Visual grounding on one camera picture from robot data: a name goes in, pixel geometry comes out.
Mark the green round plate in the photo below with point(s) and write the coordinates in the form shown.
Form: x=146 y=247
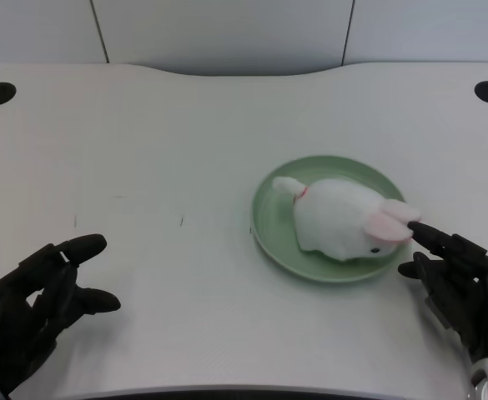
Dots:
x=281 y=233

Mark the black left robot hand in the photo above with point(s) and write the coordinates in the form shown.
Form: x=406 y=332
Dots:
x=26 y=308

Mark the white plush rabbit doll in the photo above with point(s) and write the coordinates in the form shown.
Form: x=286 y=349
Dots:
x=339 y=218

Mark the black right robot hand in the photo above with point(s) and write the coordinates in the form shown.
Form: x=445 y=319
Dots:
x=464 y=279

